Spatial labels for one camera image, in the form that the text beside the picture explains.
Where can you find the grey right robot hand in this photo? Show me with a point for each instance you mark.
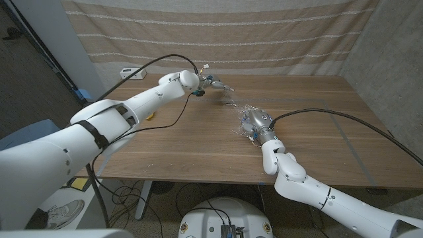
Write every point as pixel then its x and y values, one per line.
pixel 259 122

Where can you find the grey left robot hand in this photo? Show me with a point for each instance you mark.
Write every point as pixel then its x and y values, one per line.
pixel 213 82

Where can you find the clear cellophane sheet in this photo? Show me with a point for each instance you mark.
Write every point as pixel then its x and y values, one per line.
pixel 243 114

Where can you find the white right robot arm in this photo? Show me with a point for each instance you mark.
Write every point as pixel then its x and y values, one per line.
pixel 324 191

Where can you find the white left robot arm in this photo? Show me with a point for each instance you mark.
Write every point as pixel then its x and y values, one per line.
pixel 82 145

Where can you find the yellow lemon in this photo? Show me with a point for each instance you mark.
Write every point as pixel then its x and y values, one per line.
pixel 151 115

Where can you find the beige striped backdrop cloth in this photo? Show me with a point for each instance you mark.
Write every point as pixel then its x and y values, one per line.
pixel 215 33

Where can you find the white power strip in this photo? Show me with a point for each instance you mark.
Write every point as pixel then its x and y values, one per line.
pixel 132 73

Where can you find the white robot torso base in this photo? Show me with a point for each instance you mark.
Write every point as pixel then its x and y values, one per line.
pixel 205 221

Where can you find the grey electronics module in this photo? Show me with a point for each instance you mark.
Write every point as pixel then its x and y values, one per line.
pixel 228 232

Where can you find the dark round grille disc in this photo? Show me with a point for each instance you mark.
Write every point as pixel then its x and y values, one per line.
pixel 163 187

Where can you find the small light blue object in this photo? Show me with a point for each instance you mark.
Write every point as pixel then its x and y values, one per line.
pixel 85 95

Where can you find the white floor mat yellow print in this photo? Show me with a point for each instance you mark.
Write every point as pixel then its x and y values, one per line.
pixel 76 198

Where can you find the blue-grey storage bin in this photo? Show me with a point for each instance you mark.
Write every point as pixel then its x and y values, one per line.
pixel 23 134

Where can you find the white sneaker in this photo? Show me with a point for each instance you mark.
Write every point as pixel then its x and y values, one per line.
pixel 64 213

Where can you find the white robot chest plate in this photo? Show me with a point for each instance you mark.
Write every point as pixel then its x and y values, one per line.
pixel 66 234

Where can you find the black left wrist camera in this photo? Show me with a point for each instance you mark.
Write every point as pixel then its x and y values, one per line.
pixel 198 92

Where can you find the black door frame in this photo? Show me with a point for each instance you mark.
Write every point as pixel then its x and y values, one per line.
pixel 54 64

